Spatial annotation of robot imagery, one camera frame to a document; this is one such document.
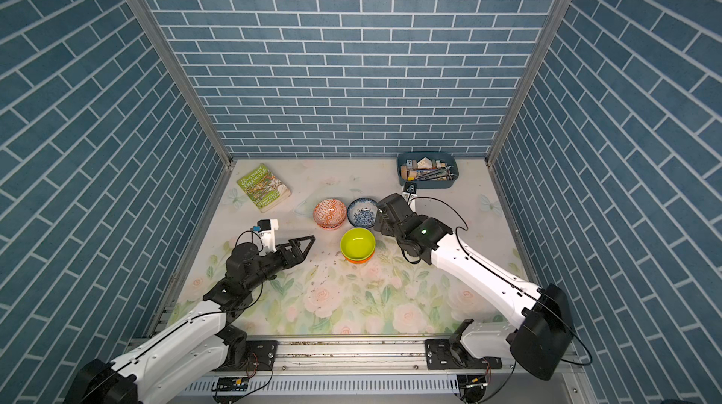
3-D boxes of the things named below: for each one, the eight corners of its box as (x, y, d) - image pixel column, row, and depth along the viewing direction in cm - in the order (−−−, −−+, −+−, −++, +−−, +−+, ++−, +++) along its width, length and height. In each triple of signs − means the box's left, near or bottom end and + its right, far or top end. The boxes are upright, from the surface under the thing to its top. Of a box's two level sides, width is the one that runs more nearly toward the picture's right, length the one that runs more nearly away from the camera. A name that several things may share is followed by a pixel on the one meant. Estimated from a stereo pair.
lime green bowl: (339, 250, 96) (337, 239, 90) (359, 233, 100) (358, 221, 94) (360, 271, 91) (359, 260, 85) (380, 252, 95) (380, 241, 89)
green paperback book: (237, 184, 114) (234, 179, 111) (265, 169, 120) (262, 163, 117) (263, 214, 105) (260, 209, 102) (292, 195, 111) (290, 190, 108)
